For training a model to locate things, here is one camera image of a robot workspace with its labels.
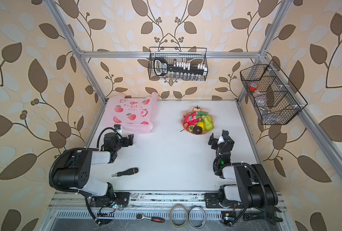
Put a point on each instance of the black wire basket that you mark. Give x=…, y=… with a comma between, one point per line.
x=193, y=55
x=275, y=98

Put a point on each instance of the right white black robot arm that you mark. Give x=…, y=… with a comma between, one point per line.
x=252, y=190

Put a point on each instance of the red-capped plastic bottle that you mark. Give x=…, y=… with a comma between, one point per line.
x=264, y=100

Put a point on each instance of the black orange screwdriver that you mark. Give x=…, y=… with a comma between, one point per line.
x=128, y=172

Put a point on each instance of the clear tape roll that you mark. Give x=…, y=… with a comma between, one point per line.
x=178, y=216

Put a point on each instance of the pink plastic fruit-print bag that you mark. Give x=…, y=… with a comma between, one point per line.
x=133, y=114

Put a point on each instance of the right black wire basket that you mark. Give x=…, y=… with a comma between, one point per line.
x=275, y=98

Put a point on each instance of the orange fruit plate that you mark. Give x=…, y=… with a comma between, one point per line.
x=189, y=128

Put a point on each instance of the red-handled ratchet wrench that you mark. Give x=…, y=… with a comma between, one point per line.
x=140, y=216

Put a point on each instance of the black adjustable wrench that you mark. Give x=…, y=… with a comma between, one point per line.
x=269, y=214

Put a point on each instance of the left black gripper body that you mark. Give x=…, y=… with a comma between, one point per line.
x=126, y=140

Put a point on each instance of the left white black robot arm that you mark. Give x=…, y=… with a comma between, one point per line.
x=70, y=173

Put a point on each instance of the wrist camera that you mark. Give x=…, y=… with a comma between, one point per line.
x=117, y=127
x=221, y=140

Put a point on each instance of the green pear toy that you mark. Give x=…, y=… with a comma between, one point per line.
x=208, y=124

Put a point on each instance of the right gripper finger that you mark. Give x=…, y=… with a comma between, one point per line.
x=213, y=142
x=224, y=134

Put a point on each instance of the pink dragon fruit toy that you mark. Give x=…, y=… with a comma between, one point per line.
x=194, y=118

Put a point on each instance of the centre black wire basket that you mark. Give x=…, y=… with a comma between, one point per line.
x=193, y=55

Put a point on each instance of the black socket set holder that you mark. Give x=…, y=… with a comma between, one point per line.
x=161, y=68

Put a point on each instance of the dark purple mangosteen toy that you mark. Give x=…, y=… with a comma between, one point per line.
x=197, y=130

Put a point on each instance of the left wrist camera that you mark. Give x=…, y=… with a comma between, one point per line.
x=117, y=127

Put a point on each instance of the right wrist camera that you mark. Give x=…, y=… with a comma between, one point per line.
x=221, y=140

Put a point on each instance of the grey tape roll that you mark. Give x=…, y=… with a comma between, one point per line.
x=197, y=217

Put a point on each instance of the yellow lemon toy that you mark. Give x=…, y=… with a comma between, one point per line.
x=201, y=124

